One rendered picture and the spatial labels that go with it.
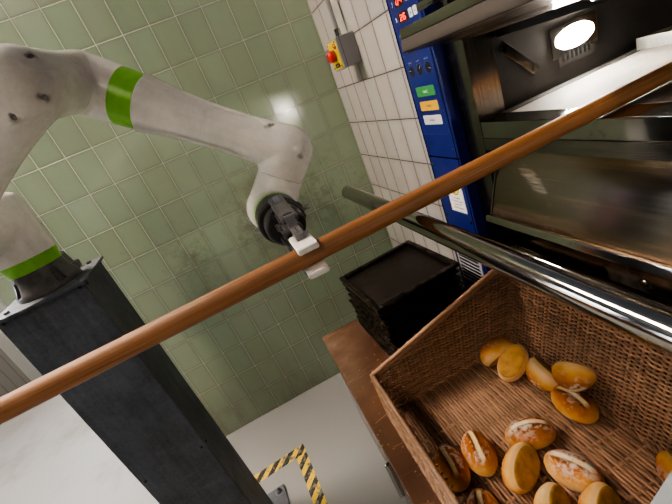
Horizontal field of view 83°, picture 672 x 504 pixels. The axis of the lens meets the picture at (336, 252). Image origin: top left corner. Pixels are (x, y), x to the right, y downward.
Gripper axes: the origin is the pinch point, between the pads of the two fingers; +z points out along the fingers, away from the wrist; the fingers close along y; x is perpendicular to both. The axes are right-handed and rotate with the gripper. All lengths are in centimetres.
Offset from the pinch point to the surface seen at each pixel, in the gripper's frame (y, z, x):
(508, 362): 55, -14, -35
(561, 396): 56, 0, -37
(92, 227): -3, -121, 63
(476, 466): 57, 2, -13
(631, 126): 3, 5, -53
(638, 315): 2.1, 33.1, -16.5
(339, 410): 120, -95, 9
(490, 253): 2.3, 17.6, -16.4
